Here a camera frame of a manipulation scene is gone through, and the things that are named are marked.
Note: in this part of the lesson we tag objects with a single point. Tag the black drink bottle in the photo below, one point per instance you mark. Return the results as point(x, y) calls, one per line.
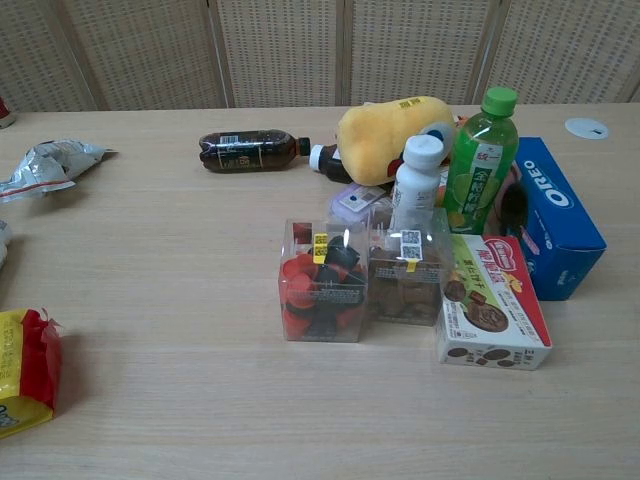
point(250, 152)

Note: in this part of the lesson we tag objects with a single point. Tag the brown bottle white cap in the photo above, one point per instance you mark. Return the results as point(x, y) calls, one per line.
point(332, 165)

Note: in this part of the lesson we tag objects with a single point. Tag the small white bottle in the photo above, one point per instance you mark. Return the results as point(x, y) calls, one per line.
point(417, 175)

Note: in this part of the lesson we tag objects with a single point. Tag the green tea bottle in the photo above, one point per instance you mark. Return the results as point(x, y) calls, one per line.
point(480, 170)

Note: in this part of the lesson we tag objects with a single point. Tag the small purple case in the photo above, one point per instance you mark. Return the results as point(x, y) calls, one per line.
point(352, 205)

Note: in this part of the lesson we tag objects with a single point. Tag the clear box red black pieces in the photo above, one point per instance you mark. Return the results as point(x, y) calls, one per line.
point(320, 295)

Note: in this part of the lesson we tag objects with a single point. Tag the clear box brown cookies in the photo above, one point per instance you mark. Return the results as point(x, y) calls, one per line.
point(405, 285)

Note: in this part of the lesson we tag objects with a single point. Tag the yellow plush toy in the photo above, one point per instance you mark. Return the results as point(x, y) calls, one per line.
point(380, 135)

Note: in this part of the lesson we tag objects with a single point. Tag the white red cookie box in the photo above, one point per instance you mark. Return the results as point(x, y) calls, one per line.
point(492, 300)

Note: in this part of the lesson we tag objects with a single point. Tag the woven folding screen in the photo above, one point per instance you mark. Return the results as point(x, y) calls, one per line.
point(280, 50)

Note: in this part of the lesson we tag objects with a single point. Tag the blue Oreo box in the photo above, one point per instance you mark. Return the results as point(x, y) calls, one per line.
point(560, 220)

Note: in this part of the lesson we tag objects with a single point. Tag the crumpled silver snack bag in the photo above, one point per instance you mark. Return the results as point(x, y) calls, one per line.
point(45, 167)

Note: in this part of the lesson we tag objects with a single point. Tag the white table grommet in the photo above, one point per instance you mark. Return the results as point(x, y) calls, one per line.
point(586, 128)

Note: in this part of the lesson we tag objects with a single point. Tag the yellow red snack bag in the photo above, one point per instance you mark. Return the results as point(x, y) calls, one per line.
point(25, 370)

